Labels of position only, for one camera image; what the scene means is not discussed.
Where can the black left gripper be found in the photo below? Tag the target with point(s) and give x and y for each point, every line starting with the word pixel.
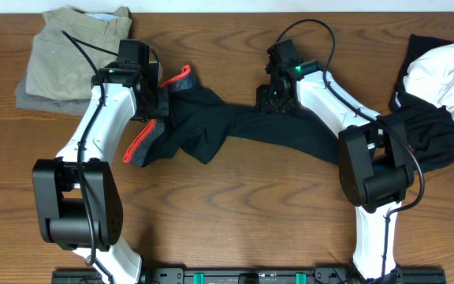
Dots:
pixel 163 108

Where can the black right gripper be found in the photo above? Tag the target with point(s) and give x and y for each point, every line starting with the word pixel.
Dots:
pixel 262 102

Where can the black leggings red waistband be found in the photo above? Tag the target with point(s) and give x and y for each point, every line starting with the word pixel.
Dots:
pixel 199 121

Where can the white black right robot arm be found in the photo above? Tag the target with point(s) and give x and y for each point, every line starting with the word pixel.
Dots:
pixel 375 162

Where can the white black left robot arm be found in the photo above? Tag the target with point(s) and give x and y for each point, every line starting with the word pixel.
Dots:
pixel 77 202

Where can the folded khaki pants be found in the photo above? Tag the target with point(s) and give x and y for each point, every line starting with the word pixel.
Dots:
pixel 103 32

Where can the black garment with logo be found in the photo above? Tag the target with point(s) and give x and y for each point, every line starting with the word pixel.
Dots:
pixel 429 129

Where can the white crumpled shirt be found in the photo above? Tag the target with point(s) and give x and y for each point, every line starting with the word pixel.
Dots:
pixel 430 77

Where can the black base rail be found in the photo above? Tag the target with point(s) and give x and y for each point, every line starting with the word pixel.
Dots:
pixel 318 275

